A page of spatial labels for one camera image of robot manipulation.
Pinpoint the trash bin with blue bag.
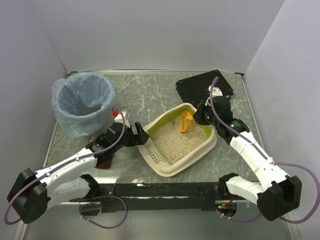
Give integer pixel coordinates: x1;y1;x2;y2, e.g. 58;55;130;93
51;72;116;138

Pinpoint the black hard case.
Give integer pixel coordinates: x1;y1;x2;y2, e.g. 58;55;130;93
175;70;235;108

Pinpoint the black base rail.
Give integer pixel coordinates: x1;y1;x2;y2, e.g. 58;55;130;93
68;181;248;214

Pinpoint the orange litter scoop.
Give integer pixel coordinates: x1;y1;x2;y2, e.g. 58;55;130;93
179;111;193;133

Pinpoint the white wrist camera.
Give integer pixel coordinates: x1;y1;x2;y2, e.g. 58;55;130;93
208;86;223;98
112;110;130;126

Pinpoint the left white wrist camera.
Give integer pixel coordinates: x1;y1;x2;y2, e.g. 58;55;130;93
112;110;130;126

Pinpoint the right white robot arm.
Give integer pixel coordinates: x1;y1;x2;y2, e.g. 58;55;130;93
193;96;302;221

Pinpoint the brown leather holder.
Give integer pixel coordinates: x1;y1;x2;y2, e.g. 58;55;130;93
88;135;113;170

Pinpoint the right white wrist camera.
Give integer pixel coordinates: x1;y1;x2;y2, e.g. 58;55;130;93
208;86;223;98

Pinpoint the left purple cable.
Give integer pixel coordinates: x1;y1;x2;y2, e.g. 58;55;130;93
3;107;128;229

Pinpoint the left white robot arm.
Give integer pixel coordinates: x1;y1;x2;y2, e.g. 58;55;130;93
3;122;149;225

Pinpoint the beige green litter box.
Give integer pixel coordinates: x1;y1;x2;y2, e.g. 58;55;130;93
138;103;217;177

